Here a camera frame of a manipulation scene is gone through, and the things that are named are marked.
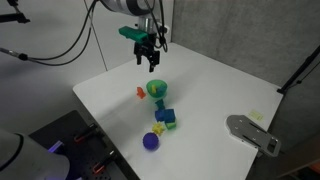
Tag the black tripod stand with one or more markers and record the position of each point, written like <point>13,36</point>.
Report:
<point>299,71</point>

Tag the orange black clamp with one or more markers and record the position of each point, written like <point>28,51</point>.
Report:
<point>100,166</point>
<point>85,134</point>

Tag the dark blue cube top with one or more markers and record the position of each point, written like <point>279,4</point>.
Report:
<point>169,115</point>

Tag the green plastic bowl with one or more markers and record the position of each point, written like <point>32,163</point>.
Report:
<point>158,84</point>

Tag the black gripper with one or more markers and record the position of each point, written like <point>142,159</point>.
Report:
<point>147,49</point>

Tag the yellow toy in bowl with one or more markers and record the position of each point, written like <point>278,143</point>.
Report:
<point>153,89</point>

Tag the teal small block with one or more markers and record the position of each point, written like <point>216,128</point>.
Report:
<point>160,104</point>

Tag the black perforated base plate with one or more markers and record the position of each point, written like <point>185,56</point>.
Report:
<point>83,156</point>

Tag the yellow spiky ball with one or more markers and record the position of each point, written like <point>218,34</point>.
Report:
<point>158,128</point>

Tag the blue toy in bowl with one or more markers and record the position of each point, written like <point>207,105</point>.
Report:
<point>161,90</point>

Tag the yellow sticker on table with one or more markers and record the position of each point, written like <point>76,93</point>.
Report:
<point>256,115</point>

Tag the purple bumpy ball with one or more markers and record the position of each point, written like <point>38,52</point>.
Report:
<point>150,141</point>

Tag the blue cube front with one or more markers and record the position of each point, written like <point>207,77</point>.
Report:
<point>159,115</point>

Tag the light green block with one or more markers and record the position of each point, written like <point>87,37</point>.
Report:
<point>171,125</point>

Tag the orange black clamp rear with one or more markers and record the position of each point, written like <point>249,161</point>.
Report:
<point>85,134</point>

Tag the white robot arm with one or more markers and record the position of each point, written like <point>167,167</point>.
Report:
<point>24,159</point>

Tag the grey metal mounting plate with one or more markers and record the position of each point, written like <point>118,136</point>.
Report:
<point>246,130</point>

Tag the orange toy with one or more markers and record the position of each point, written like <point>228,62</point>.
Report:
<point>140,93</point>

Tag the orange black clamp front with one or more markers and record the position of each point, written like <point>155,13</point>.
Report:
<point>100,166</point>

